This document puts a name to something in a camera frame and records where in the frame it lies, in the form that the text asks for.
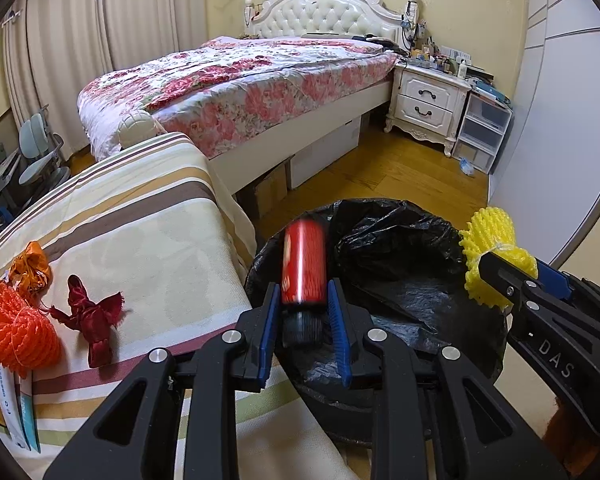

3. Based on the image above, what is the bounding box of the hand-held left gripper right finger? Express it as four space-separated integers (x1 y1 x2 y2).
327 279 571 480

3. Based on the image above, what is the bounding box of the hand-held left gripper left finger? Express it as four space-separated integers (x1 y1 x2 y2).
42 282 283 480

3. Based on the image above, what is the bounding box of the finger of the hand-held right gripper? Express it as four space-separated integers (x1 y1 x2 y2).
480 252 571 321
536 260 600 320

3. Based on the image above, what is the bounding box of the yellow foam fruit net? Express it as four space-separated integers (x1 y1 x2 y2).
458 206 539 311

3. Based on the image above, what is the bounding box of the black-lined waste bin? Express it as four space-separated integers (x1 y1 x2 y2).
244 199 511 448

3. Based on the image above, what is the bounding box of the red drink can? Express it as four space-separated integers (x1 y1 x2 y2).
279 217 329 348

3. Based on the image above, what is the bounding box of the dark red satin cloth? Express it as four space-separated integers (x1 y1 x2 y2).
49 275 127 368

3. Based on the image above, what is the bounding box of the orange foam fruit net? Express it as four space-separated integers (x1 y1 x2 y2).
0 282 62 378

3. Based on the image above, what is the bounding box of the white packet teal stripe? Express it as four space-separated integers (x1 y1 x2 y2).
10 372 43 456

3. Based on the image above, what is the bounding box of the brown cardboard box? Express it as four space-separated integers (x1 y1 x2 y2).
252 162 291 216

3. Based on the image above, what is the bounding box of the clear plastic drawer unit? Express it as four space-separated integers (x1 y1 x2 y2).
452 91 513 175

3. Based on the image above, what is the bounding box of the white wardrobe door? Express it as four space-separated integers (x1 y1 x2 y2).
490 0 600 271

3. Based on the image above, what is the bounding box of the white storage box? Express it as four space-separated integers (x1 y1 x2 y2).
287 117 363 191

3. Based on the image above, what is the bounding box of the blue folder stack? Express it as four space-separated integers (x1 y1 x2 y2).
467 77 512 107

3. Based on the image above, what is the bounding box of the white carved nightstand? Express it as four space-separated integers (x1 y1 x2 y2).
385 62 473 157

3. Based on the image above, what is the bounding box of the bed with floral quilt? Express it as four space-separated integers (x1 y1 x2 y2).
116 67 397 198

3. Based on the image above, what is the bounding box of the clutter of small items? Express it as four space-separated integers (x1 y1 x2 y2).
400 20 496 81

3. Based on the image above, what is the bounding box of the orange shiny ribbon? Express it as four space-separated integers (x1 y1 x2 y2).
7 241 53 306

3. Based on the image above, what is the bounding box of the bed with floral cover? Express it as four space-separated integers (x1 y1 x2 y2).
77 36 398 158

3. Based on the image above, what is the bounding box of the white packet orange print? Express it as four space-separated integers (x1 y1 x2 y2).
0 357 16 433

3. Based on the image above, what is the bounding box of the grey blue desk chair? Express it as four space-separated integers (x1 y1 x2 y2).
17 105 73 196

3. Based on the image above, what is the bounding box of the white desk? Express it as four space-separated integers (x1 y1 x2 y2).
0 145 23 241

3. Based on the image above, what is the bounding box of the white tufted headboard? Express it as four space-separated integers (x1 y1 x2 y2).
242 0 423 45

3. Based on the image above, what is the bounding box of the beige curtain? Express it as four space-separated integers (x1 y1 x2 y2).
97 0 210 73
2 0 113 158

